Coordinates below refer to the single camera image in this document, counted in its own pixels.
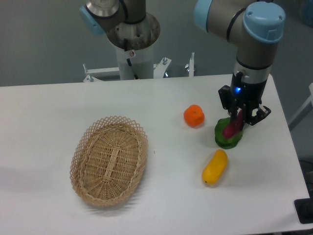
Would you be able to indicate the black device at edge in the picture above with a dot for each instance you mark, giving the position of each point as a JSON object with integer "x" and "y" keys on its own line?
{"x": 304, "y": 209}

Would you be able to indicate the purple sweet potato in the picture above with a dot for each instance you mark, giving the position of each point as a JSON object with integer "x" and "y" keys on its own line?
{"x": 234, "y": 127}

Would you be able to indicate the white metal base frame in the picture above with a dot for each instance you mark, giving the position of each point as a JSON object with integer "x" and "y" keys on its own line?
{"x": 108, "y": 74}

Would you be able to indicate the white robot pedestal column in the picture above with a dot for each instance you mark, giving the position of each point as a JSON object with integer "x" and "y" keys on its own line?
{"x": 134, "y": 44}

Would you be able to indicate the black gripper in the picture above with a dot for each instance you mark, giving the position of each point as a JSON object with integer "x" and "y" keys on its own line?
{"x": 244, "y": 97}

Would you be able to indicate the yellow mango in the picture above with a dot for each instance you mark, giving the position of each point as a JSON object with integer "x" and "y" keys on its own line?
{"x": 215, "y": 168}

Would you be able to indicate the woven wicker basket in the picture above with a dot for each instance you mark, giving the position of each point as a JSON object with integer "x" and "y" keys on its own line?
{"x": 109, "y": 161}

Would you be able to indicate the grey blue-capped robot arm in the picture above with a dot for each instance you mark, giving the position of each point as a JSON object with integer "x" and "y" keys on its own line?
{"x": 255, "y": 27}

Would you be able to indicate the orange tangerine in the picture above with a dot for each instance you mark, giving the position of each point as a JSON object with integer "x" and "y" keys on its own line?
{"x": 193, "y": 115}

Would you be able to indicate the white frame at right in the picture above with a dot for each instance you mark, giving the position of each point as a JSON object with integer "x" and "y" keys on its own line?
{"x": 302, "y": 111}

